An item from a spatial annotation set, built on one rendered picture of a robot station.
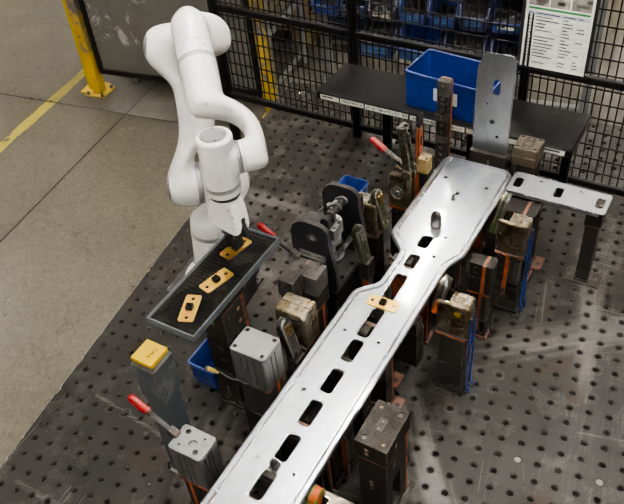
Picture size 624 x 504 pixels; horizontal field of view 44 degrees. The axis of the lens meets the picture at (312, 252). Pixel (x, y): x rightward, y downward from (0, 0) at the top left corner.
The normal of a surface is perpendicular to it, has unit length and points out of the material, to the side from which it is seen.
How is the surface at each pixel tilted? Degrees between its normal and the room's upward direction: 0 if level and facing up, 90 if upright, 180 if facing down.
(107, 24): 90
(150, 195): 0
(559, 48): 90
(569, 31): 90
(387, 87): 0
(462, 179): 0
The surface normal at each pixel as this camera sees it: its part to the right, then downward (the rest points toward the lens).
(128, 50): -0.36, 0.67
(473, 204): -0.08, -0.73
